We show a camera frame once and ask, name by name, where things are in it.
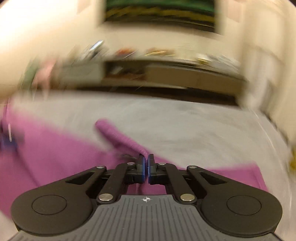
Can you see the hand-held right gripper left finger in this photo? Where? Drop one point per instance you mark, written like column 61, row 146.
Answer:
column 141, row 169

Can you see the cream curtain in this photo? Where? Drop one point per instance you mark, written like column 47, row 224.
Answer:
column 277, row 34

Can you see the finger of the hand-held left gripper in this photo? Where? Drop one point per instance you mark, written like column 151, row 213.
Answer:
column 9, row 143

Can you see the purple fleece garment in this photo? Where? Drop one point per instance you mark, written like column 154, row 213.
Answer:
column 57, row 162

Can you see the long grey-brown sideboard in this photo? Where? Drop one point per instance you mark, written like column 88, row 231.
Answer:
column 185, row 76

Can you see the green plastic chair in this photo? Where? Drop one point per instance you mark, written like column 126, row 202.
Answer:
column 30, row 73

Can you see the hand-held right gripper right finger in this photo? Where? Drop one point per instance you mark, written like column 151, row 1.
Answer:
column 151, row 170

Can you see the white standing air conditioner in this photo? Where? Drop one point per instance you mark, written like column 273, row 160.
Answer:
column 254, row 76

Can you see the pink plastic chair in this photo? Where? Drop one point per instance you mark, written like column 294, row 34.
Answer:
column 45, row 73

